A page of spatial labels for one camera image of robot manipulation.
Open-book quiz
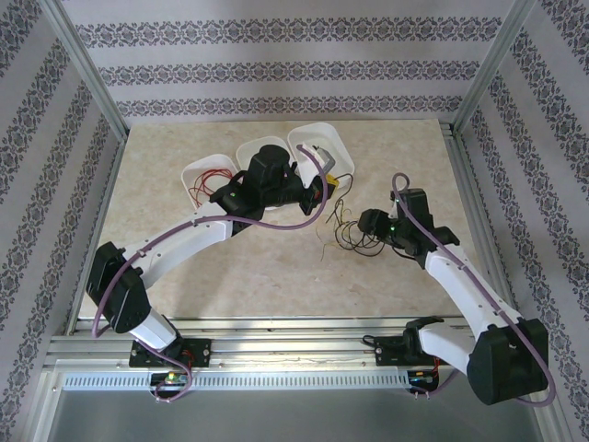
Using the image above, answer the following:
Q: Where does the small circuit board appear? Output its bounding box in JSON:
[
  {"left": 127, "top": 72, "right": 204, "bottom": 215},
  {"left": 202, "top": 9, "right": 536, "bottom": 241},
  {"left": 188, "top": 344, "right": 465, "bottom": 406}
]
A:
[
  {"left": 151, "top": 370, "right": 190, "bottom": 386},
  {"left": 409, "top": 367, "right": 439, "bottom": 385}
]

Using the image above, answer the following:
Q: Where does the thin black cable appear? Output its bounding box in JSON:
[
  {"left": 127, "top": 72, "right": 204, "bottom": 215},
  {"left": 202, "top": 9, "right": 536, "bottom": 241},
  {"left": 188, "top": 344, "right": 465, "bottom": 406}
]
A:
[{"left": 331, "top": 172, "right": 393, "bottom": 253}]

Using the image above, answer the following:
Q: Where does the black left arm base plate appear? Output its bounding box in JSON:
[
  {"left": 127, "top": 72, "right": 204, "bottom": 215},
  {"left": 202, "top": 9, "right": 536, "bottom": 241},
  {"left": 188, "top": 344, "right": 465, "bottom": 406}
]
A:
[{"left": 130, "top": 338, "right": 213, "bottom": 369}]

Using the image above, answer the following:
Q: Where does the grey metal panel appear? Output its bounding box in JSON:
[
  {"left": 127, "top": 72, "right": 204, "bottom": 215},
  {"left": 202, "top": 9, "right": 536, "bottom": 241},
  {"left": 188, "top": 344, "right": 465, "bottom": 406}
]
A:
[{"left": 45, "top": 389, "right": 549, "bottom": 442}]

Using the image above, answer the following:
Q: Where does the aluminium rail frame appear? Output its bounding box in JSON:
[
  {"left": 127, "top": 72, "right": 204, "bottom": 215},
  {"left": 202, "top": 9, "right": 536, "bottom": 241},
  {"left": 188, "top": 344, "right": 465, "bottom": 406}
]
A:
[{"left": 45, "top": 316, "right": 539, "bottom": 369}]

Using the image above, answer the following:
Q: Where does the white plastic tray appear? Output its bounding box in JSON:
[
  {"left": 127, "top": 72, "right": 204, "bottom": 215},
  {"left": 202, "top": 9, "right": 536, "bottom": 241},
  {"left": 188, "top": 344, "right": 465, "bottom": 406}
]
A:
[
  {"left": 287, "top": 122, "right": 355, "bottom": 186},
  {"left": 180, "top": 154, "right": 237, "bottom": 214},
  {"left": 235, "top": 135, "right": 305, "bottom": 212}
]

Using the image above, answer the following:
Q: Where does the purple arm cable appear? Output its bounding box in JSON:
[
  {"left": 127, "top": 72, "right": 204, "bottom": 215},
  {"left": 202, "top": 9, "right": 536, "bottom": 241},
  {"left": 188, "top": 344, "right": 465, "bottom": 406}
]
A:
[
  {"left": 91, "top": 143, "right": 330, "bottom": 405},
  {"left": 390, "top": 172, "right": 556, "bottom": 407}
]

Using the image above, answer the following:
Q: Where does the aluminium side rail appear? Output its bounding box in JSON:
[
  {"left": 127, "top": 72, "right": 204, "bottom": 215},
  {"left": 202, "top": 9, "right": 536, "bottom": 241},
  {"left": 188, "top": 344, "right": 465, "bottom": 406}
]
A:
[
  {"left": 439, "top": 122, "right": 524, "bottom": 332},
  {"left": 67, "top": 135, "right": 130, "bottom": 335}
]

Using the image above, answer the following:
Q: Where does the aluminium corner post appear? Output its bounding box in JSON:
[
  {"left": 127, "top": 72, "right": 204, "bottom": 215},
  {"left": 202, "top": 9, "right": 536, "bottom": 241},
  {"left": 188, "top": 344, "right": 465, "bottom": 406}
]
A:
[
  {"left": 43, "top": 0, "right": 130, "bottom": 142},
  {"left": 453, "top": 0, "right": 539, "bottom": 134}
]

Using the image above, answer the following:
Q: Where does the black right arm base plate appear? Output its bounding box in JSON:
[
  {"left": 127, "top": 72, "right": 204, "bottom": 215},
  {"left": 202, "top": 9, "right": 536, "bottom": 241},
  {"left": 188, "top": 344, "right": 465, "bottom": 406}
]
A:
[{"left": 375, "top": 334, "right": 443, "bottom": 368}]

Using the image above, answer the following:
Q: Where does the slotted grey cable duct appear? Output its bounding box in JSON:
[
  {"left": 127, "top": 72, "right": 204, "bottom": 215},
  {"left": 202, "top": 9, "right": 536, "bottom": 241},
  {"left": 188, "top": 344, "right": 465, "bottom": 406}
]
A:
[{"left": 62, "top": 371, "right": 410, "bottom": 390}]

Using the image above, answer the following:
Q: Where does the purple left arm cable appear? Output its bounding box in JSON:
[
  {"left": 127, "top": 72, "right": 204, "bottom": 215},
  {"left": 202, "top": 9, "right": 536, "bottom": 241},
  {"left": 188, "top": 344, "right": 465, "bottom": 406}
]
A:
[{"left": 91, "top": 143, "right": 330, "bottom": 405}]

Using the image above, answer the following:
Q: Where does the thin yellow cable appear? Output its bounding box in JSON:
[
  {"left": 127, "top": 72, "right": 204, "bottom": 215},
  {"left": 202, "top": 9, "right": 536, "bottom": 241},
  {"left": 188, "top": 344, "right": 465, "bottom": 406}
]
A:
[{"left": 319, "top": 205, "right": 352, "bottom": 263}]

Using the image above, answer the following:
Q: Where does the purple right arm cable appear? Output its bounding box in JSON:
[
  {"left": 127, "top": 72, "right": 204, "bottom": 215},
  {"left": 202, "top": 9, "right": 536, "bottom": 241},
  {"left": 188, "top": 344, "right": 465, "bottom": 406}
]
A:
[{"left": 390, "top": 172, "right": 556, "bottom": 407}]

